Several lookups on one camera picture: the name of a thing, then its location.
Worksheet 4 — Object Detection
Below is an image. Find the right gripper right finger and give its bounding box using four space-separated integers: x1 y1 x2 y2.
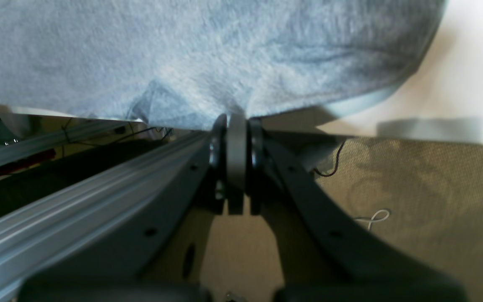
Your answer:
237 115 466 296

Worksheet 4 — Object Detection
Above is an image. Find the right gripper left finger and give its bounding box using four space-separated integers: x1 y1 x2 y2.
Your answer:
20 115 239 294

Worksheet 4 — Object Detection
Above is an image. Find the grey t-shirt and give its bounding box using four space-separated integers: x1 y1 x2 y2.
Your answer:
0 0 446 130

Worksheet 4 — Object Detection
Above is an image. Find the white floor cable loop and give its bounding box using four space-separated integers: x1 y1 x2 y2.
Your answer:
354 209 391 231

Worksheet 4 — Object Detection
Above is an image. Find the thin black floor cable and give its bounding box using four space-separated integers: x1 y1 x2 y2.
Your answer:
313 141 347 177

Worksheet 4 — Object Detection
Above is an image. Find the aluminium frame rail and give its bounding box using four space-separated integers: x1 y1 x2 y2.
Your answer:
0 133 207 302

